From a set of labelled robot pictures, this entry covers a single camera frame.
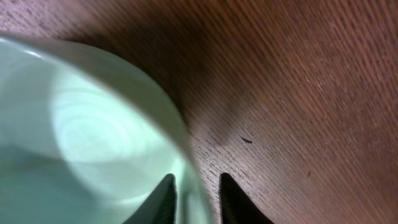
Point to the mint green small bowl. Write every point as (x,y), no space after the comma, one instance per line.
(86,137)

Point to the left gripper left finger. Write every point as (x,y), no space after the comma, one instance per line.
(160,205)

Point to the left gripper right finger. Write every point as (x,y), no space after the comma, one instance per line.
(235,205)

